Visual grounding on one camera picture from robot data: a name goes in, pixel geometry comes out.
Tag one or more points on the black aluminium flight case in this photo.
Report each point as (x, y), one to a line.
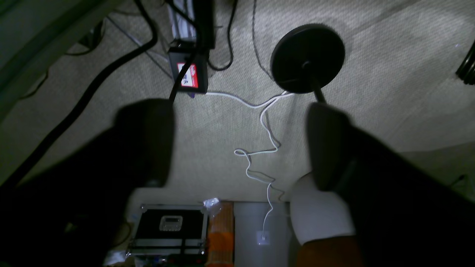
(170, 236)

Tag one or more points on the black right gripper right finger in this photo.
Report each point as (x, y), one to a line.
(402, 216)

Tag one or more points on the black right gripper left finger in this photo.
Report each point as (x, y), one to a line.
(70, 214)

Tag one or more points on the white cylindrical object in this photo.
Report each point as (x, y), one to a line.
(316, 214)

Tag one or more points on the black box red label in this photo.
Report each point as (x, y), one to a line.
(195, 79)

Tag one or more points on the black round stand base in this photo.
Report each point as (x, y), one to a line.
(307, 58)

